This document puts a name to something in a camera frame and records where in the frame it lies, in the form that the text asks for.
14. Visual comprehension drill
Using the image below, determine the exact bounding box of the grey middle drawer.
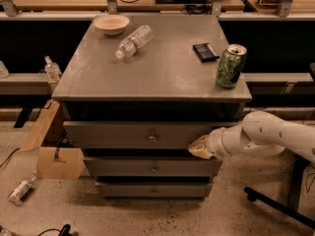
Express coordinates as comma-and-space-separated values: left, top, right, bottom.
84, 156, 222, 177

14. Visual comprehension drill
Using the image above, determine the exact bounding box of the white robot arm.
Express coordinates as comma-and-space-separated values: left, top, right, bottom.
188, 111, 315, 163

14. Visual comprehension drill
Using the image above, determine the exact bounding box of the clear bottle on floor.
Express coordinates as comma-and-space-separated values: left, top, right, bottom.
8, 173, 36, 206

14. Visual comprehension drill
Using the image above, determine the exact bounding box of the beige paper bowl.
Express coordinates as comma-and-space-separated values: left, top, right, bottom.
94, 15, 130, 35

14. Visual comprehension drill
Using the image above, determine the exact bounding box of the black stand base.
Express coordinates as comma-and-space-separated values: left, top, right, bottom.
244, 155, 315, 229

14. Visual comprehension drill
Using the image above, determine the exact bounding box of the dark blue snack packet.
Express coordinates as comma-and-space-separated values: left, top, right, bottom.
193, 43, 220, 63

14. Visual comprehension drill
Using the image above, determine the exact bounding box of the green soda can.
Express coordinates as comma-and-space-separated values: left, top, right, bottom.
217, 44, 247, 89

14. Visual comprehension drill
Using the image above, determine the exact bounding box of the brown cardboard box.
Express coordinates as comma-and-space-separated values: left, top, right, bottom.
20, 100, 87, 180

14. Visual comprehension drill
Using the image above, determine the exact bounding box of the grey drawer cabinet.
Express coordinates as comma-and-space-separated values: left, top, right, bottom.
53, 15, 251, 185

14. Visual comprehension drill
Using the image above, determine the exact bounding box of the grey top drawer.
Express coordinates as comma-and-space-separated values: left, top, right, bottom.
63, 121, 235, 149

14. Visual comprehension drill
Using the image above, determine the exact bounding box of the clear plastic water bottle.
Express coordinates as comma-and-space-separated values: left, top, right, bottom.
115, 25, 154, 59

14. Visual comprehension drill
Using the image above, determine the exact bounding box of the grey drawer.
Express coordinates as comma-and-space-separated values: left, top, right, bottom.
63, 121, 235, 149
84, 156, 222, 177
95, 182, 213, 198

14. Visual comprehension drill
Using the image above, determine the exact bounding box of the black cable on floor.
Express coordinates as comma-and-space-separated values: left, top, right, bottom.
0, 147, 22, 169

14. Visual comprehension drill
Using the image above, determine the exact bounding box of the grey bottom drawer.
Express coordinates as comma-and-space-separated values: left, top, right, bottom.
95, 182, 213, 198

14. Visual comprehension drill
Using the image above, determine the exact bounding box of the clear bottle on shelf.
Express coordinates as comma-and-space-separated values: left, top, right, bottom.
45, 56, 62, 82

